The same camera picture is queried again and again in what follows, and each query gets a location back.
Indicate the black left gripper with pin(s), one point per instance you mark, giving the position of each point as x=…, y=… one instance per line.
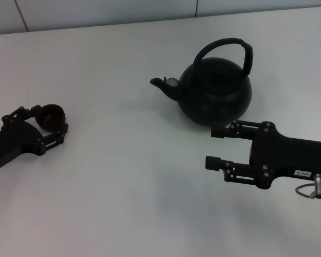
x=13, y=142

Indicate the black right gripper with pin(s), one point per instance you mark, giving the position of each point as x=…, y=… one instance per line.
x=283, y=155

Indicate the small black teacup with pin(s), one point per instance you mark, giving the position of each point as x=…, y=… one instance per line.
x=52, y=117

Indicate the black round teapot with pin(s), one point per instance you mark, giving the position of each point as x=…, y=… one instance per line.
x=216, y=93

